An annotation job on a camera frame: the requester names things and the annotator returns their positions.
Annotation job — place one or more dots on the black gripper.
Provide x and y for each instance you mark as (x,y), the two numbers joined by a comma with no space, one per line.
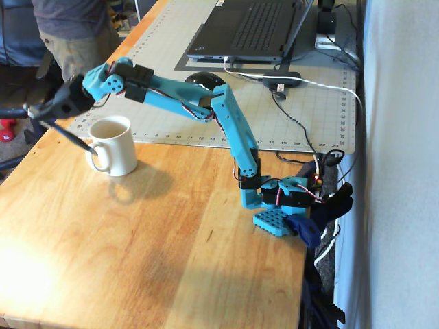
(64,105)

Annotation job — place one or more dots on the dark blue pen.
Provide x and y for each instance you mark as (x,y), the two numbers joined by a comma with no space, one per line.
(68,135)

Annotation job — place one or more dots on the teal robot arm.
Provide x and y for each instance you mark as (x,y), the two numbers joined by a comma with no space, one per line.
(236,127)

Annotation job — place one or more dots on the cream ceramic mug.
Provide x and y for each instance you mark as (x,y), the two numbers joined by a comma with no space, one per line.
(116,150)

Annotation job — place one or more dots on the red dumbbell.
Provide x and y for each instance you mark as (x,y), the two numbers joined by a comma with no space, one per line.
(6,132)

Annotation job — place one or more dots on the person in grey shirt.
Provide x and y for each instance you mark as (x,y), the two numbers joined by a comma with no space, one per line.
(75,34)

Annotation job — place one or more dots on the black office chair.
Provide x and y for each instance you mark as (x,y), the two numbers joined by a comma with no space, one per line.
(17,41)

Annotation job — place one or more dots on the beige gridded cutting mat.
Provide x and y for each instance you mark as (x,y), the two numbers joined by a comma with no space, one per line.
(157,51)

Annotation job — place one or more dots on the black computer mouse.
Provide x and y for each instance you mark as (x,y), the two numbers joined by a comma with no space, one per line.
(205,79)

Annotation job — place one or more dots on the dark grey laptop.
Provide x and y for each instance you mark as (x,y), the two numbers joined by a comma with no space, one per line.
(247,31)

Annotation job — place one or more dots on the black usb hub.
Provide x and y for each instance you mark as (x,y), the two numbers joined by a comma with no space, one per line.
(281,79)

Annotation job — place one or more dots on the robot controller board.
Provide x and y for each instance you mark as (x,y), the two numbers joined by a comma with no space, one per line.
(317,183)

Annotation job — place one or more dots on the silver stand base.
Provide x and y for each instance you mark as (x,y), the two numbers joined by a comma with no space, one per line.
(327,41)

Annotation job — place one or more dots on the blue table clamp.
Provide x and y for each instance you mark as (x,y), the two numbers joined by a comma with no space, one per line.
(307,229)

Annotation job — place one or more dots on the black power adapter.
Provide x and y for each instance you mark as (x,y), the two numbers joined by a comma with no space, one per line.
(326,21)

